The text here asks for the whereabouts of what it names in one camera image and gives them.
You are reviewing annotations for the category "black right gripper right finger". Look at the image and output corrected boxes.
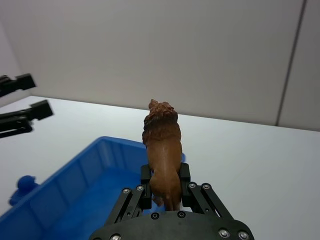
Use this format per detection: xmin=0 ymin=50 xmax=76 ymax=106
xmin=178 ymin=162 xmax=235 ymax=221

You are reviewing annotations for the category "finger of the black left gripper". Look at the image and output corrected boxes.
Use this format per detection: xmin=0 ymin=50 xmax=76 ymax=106
xmin=0 ymin=99 xmax=54 ymax=139
xmin=0 ymin=73 xmax=37 ymax=99

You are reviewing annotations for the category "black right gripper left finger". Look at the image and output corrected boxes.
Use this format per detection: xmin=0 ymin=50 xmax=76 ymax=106
xmin=106 ymin=164 xmax=153 ymax=225

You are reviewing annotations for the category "brown lion toy figure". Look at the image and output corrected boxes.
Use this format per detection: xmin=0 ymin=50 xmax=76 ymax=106
xmin=141 ymin=98 xmax=183 ymax=212

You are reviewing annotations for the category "blue plastic bin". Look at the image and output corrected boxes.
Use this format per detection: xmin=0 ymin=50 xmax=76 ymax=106
xmin=0 ymin=135 xmax=187 ymax=240

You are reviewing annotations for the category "small blue toy figure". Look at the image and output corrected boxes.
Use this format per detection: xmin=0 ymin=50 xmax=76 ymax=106
xmin=9 ymin=175 xmax=39 ymax=207

